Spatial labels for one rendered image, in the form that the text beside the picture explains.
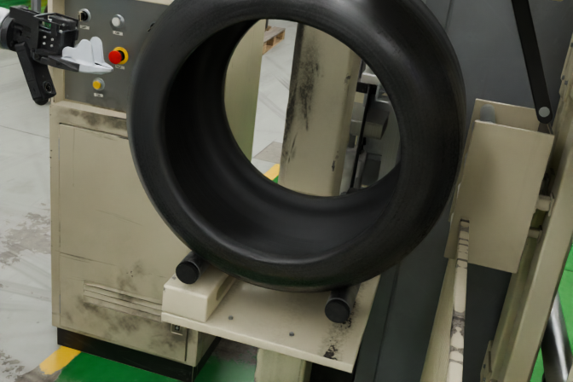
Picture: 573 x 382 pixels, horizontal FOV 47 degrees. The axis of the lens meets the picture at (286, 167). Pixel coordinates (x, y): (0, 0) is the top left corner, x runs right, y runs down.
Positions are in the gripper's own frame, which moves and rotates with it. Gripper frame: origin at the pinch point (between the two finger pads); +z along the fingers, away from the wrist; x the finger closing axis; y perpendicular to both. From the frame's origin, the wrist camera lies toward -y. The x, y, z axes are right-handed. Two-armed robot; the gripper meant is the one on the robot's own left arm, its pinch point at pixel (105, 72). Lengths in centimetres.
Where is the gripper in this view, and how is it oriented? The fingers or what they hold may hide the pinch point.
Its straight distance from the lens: 128.1
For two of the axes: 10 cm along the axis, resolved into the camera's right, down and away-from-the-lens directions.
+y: 2.3, -9.0, -3.8
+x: 2.7, -3.1, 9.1
